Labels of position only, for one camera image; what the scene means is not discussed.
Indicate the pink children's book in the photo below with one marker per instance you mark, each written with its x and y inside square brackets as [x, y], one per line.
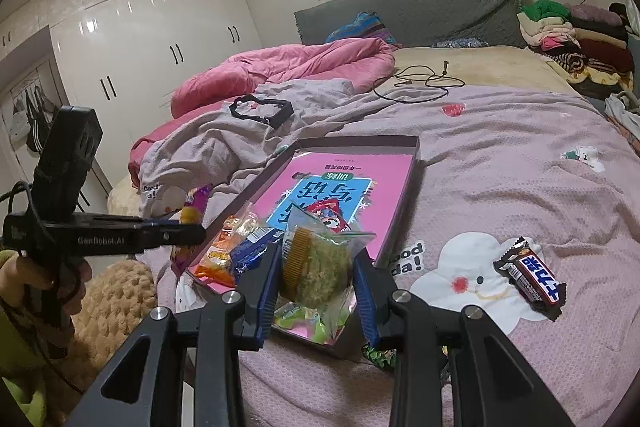
[373, 179]

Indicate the beige bed sheet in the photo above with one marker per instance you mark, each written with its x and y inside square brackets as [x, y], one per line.
[494, 66]

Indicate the pile of folded clothes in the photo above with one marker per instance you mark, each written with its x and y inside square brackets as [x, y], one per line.
[587, 46]

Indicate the blue biscuit packet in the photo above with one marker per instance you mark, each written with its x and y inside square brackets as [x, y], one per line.
[247, 254]

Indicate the basket with grey cloth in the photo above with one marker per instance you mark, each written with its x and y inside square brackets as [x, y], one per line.
[622, 111]

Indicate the purple orange snack packet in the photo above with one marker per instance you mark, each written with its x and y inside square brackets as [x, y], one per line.
[192, 234]

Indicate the green yellow snack bag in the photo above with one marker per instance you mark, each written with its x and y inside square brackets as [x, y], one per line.
[303, 322]

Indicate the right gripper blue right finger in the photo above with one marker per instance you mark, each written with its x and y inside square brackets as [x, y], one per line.
[492, 384]

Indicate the dark cardboard box tray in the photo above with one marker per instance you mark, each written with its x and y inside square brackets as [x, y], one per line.
[351, 334]

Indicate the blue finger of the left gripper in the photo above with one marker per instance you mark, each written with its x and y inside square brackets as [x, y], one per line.
[155, 234]
[145, 220]

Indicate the green black snack packet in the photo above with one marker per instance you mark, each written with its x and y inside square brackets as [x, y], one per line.
[382, 359]

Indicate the black plastic frame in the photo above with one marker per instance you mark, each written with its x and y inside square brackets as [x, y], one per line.
[271, 112]

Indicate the white wardrobe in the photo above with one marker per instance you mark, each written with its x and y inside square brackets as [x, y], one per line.
[125, 58]

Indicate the clear bag round pastry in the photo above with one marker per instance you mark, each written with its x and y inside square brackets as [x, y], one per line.
[317, 268]

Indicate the grey headboard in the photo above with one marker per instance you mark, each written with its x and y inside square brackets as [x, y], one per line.
[419, 22]

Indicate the blue striped pillow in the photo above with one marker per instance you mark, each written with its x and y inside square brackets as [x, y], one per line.
[365, 25]

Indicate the person's left hand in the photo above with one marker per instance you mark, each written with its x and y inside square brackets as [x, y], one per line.
[18, 272]

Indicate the brown chocolate bar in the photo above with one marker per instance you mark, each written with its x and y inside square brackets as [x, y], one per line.
[533, 279]

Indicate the beige knitted rug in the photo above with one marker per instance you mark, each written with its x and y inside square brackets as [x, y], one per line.
[115, 303]

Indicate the lilac bed cover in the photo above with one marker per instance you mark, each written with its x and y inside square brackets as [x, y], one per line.
[495, 164]

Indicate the red lollipop snack packet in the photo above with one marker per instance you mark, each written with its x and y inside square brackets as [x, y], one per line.
[330, 213]

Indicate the pink quilt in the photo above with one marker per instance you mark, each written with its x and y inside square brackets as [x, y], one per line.
[361, 61]

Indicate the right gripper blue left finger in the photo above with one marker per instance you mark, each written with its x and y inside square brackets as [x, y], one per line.
[142, 383]

